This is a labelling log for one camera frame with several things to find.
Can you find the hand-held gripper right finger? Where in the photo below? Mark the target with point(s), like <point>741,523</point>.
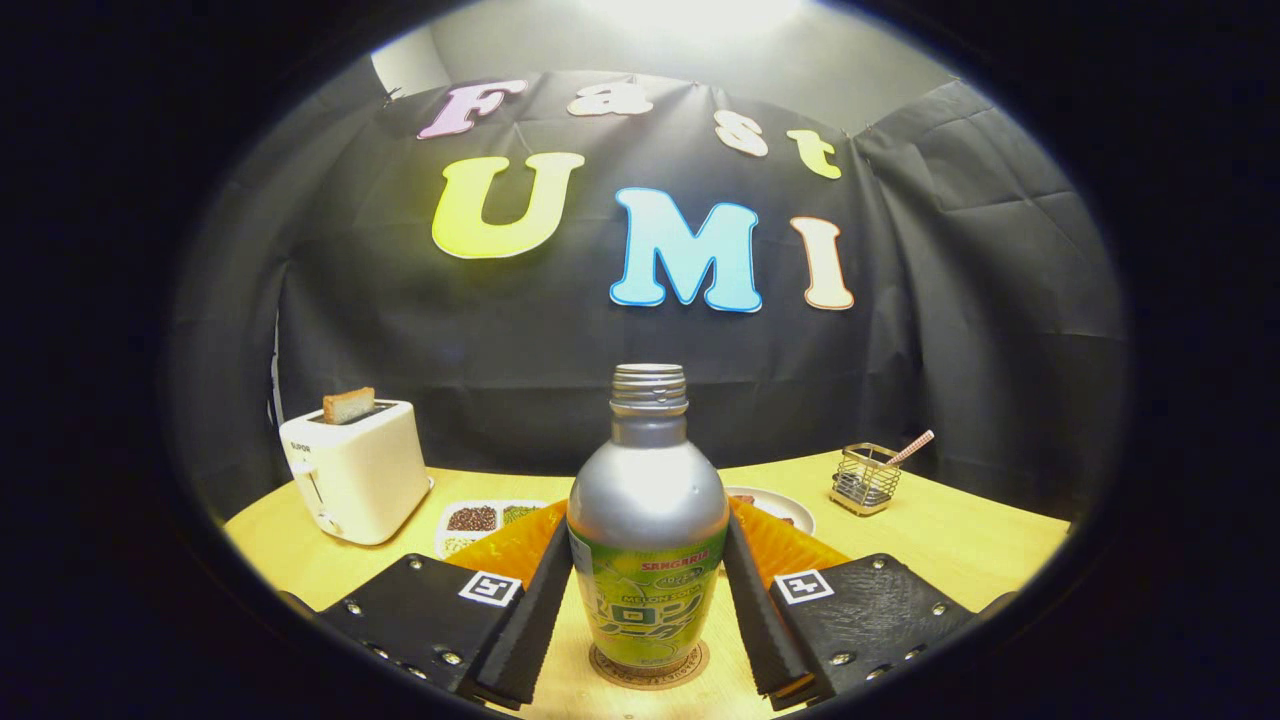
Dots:
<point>765,625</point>

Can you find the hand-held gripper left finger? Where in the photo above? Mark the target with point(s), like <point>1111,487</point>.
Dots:
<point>530,620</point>

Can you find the round cork coaster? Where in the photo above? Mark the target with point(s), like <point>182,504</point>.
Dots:
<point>600,672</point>

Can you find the silver bottle with green label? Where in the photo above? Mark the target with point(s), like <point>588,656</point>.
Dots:
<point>648,500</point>

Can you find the white divided dish with beans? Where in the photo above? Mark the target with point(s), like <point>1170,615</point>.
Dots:
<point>472,520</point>

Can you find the white plate with brown slices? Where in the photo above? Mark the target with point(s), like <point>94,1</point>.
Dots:
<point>785,508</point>

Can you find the wooden table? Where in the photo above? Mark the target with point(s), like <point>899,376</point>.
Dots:
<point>950,550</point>

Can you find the white toaster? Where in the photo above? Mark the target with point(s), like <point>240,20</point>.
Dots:
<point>360,475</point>

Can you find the striped straw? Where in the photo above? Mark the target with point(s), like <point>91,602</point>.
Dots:
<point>915,446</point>

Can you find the black backdrop cloth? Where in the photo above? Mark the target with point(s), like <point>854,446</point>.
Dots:
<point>560,340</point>

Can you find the toast slice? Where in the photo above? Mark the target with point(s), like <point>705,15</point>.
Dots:
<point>348,405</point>

